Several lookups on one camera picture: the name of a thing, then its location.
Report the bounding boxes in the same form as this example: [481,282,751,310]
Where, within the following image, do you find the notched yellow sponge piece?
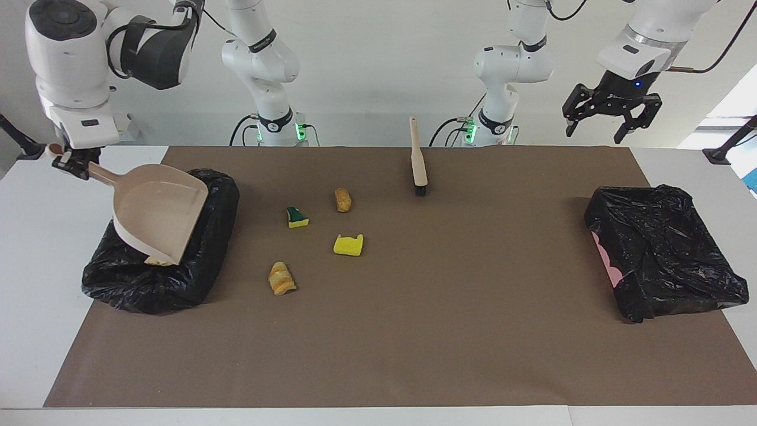
[333,233,364,257]

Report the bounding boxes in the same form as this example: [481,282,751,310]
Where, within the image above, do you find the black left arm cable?
[547,0,747,75]

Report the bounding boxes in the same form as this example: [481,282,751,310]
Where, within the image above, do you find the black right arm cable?
[105,0,237,79]

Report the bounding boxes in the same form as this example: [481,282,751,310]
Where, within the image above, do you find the striped orange bread piece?
[268,261,297,296]

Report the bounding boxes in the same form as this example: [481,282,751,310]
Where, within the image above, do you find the black trash bag bin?
[82,169,240,315]

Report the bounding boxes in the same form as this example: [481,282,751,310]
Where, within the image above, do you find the black camera stand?
[703,114,757,165]
[0,112,48,161]

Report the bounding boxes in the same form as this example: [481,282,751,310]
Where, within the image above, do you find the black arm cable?
[105,0,237,79]
[547,0,747,75]

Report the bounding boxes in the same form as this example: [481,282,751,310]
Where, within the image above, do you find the beige plastic dustpan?
[46,144,209,267]

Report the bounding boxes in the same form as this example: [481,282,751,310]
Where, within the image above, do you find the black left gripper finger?
[562,85,610,138]
[614,95,663,145]

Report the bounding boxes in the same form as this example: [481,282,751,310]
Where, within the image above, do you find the beige hand brush black bristles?
[409,116,429,197]

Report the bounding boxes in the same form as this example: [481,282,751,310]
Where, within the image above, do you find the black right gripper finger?
[52,155,90,180]

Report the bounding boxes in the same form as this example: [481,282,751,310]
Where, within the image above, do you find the pink plastic bin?
[591,231,625,289]

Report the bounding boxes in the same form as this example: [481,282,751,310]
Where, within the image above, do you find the black trash bag over pink bin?
[584,185,750,324]

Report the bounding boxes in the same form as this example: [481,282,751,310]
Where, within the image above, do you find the black base cable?
[229,114,261,147]
[429,115,474,147]

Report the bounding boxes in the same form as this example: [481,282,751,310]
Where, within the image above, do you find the brown table mat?
[43,146,757,409]

